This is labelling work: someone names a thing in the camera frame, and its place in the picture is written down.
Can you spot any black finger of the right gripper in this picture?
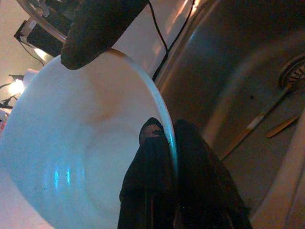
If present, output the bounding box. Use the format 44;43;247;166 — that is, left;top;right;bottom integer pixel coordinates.
60;0;150;70

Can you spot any steel kitchen sink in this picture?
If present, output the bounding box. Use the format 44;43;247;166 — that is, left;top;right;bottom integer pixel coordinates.
152;0;305;229

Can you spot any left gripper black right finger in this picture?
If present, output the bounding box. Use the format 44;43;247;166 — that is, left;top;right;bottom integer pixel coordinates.
173;119;253;229

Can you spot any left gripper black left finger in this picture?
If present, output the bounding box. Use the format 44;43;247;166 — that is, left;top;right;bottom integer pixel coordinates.
117;116;178;229

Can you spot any thick black cable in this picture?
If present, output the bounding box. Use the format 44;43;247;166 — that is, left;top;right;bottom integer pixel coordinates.
152;0;199;81

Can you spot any white ceramic bowl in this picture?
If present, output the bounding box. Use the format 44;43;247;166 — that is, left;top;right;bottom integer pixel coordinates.
0;49;178;229

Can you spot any sink drain strainer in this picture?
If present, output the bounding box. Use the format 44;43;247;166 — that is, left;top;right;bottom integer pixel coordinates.
278;58;305;90

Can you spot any black electronics pile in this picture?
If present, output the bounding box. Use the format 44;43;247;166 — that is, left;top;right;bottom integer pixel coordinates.
13;0;74;58

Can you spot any short metal utensil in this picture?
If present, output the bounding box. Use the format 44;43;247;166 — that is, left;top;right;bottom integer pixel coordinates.
265;114;301;139

